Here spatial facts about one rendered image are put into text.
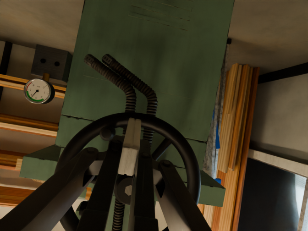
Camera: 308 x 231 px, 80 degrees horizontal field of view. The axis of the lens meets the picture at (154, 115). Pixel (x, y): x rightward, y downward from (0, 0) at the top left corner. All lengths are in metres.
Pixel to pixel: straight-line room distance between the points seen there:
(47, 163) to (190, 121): 0.42
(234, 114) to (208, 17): 1.38
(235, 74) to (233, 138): 0.61
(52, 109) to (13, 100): 0.54
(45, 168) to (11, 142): 2.79
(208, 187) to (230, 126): 1.32
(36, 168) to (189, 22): 0.61
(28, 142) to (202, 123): 2.94
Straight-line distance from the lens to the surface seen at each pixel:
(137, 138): 0.18
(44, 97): 0.53
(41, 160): 0.61
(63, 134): 0.58
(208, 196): 0.64
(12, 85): 2.83
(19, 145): 3.35
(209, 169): 1.47
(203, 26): 0.64
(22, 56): 3.40
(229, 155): 1.95
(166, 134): 0.37
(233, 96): 1.91
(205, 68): 0.60
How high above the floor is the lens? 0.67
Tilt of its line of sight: 1 degrees down
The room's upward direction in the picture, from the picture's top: 169 degrees counter-clockwise
